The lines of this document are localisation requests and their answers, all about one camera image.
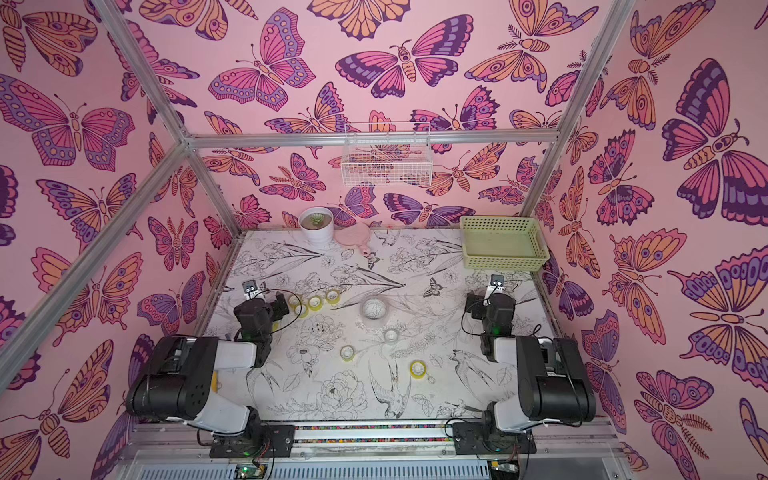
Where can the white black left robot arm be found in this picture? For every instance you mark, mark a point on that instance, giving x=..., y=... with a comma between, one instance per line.
x=178, y=382

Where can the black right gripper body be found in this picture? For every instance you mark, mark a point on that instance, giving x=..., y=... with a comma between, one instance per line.
x=475, y=303

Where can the white pot with plant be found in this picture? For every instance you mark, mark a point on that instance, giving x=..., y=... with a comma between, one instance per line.
x=317, y=225

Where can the large clear tape roll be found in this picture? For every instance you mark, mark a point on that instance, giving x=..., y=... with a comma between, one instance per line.
x=374, y=309

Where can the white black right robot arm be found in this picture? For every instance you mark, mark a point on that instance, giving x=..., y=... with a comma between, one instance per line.
x=551, y=379

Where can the yellow tape roll front right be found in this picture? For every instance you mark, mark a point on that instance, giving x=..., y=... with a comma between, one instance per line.
x=418, y=369

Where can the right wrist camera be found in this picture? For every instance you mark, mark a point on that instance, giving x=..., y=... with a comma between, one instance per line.
x=496, y=284

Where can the yellow tape roll cluster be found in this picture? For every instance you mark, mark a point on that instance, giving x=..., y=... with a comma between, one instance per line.
x=315, y=303
x=293, y=300
x=332, y=296

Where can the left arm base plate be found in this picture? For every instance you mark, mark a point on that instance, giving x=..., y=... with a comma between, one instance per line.
x=270, y=440

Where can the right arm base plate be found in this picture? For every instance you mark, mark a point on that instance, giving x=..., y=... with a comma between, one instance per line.
x=477, y=438

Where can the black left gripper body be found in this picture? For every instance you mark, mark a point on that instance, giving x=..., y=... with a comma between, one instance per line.
x=273, y=314

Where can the white wire wall basket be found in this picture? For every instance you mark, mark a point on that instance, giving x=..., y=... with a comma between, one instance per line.
x=382, y=156

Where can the pale green perforated storage basket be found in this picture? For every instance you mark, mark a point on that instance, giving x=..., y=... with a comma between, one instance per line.
x=503, y=243

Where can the aluminium front rail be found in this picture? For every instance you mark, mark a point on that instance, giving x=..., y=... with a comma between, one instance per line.
x=400, y=449

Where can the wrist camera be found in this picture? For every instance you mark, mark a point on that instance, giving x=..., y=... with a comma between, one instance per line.
x=252, y=289
x=496, y=284

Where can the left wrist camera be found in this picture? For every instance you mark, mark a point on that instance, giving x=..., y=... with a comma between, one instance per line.
x=252, y=289

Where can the yellow tape roll far left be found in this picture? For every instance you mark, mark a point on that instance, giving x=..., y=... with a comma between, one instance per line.
x=302, y=311

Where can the small clear tape roll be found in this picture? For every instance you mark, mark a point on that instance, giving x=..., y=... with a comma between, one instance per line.
x=391, y=336

